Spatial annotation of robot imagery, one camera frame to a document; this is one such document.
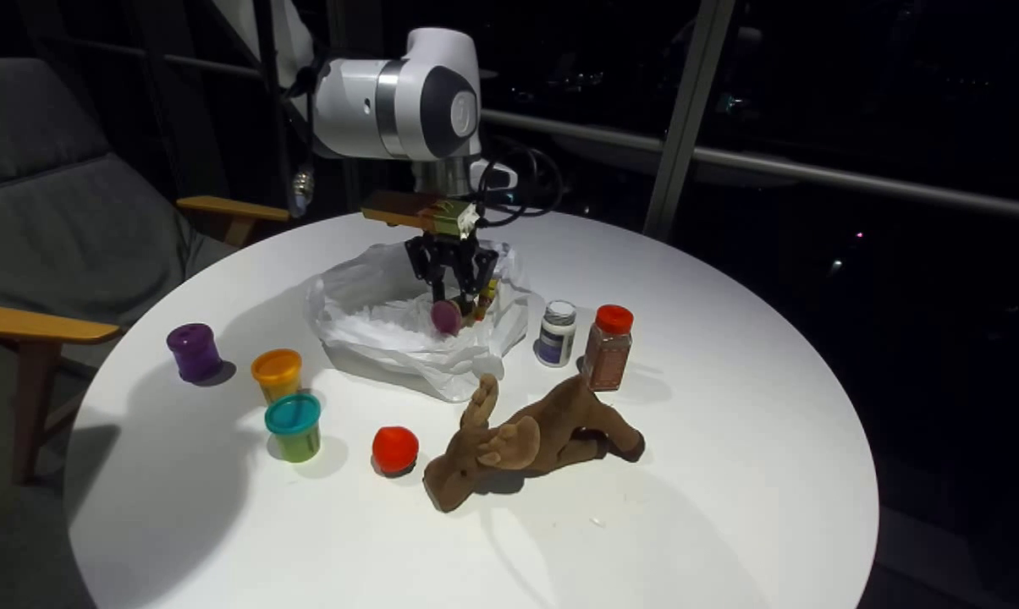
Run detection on wrist camera on wooden mount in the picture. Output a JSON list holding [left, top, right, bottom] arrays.
[[361, 194, 477, 232]]

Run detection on yellow play-dough tub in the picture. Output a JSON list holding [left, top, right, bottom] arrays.
[[463, 287, 498, 323]]

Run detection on teal play-dough tub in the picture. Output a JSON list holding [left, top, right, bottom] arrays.
[[265, 393, 321, 464]]

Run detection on white plastic bag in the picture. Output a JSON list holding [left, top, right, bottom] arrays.
[[308, 244, 539, 401]]

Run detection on grey armchair wooden arms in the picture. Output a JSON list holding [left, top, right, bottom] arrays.
[[0, 54, 293, 490]]

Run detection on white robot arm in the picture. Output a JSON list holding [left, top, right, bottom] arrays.
[[303, 27, 498, 335]]

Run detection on red-lid spice bottle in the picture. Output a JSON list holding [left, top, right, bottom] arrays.
[[586, 304, 633, 393]]

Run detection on brown plush moose toy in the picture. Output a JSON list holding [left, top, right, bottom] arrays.
[[424, 374, 645, 513]]

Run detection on purple play-dough tub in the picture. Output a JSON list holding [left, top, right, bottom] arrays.
[[167, 322, 219, 382]]

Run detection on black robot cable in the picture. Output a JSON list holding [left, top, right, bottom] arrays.
[[468, 137, 568, 228]]

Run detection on small red-lid container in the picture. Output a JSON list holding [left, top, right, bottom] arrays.
[[371, 425, 421, 477]]

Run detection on orange play-dough tub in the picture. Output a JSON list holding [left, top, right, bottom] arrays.
[[251, 347, 301, 401]]

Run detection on pink play-dough tub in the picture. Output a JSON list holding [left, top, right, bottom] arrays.
[[431, 302, 463, 335]]

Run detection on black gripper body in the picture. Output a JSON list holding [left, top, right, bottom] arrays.
[[406, 232, 498, 291]]

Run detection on metal window railing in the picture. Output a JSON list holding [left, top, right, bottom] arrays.
[[37, 35, 1019, 219]]

